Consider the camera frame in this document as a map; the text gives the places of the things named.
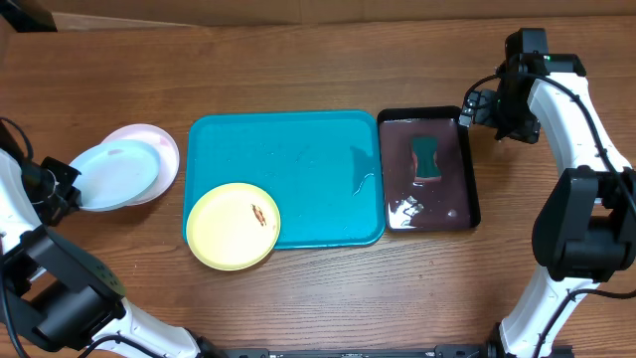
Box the teal plastic serving tray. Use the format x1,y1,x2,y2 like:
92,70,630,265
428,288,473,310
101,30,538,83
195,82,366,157
183,110,386,250

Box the dark object top left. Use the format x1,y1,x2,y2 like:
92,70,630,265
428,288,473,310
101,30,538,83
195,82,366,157
1,0,58,33

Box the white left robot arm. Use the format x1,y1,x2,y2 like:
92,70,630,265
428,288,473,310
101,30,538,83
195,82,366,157
1,150,224,358

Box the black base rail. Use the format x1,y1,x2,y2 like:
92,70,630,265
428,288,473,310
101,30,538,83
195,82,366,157
225,343,510,358

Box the yellow plate with stain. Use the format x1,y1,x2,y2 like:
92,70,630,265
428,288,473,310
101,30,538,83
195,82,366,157
186,183,281,271

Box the brown cardboard backdrop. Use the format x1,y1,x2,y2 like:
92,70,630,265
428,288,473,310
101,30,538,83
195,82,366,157
39,0,635,26

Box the black rectangular water tray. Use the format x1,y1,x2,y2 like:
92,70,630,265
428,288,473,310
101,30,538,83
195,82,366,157
377,106,481,232

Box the light blue plate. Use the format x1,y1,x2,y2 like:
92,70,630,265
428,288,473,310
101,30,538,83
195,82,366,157
71,139,161,212

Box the green and pink sponge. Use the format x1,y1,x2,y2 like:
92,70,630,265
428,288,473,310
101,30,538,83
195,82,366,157
410,136,441,183

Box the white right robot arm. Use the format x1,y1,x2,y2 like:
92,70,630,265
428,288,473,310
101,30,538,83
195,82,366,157
462,52,635,357

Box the pink plate with red stain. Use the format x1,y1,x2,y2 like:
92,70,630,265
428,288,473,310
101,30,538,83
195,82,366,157
102,123,180,206

